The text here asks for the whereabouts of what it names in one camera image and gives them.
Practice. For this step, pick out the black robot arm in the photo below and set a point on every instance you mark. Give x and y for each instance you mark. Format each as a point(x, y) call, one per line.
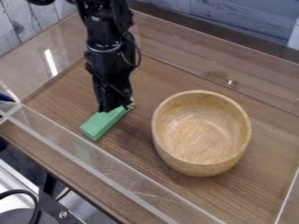
point(108, 19)

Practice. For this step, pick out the brown wooden bowl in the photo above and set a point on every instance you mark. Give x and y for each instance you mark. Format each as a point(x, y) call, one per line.
point(202, 132)

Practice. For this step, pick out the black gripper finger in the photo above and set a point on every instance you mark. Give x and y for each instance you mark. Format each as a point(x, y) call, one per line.
point(102, 95)
point(120, 97)

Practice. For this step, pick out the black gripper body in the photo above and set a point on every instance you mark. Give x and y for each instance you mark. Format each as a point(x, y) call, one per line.
point(112, 67)

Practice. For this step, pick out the black metal bracket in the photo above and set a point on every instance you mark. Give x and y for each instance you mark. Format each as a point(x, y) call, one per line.
point(57, 210)

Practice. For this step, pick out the green rectangular block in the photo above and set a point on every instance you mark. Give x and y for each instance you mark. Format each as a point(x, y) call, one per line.
point(101, 123)

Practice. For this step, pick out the clear acrylic front wall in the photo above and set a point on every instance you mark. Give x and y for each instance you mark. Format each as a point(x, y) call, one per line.
point(117, 172)

